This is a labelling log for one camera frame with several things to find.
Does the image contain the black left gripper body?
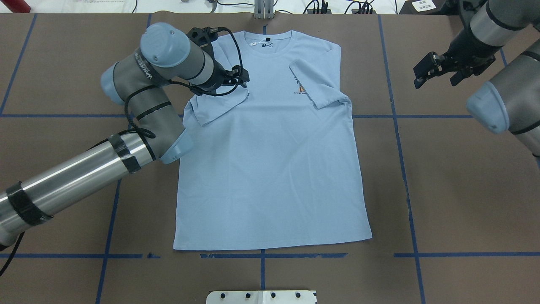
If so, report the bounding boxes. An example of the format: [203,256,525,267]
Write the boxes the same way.
[187,27,249,90]

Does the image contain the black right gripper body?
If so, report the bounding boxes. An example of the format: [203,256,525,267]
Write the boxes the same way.
[442,26,497,78]

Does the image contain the light blue t-shirt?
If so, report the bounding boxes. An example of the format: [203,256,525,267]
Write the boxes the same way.
[173,30,372,251]

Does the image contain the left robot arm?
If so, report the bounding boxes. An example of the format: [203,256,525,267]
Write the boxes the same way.
[1,22,249,250]

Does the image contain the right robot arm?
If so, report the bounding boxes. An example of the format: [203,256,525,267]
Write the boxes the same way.
[413,0,540,158]

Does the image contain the red cylinder bottle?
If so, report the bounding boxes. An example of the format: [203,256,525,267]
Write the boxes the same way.
[1,0,31,14]

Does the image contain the aluminium frame post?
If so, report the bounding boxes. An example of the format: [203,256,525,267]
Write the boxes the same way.
[254,0,275,19]

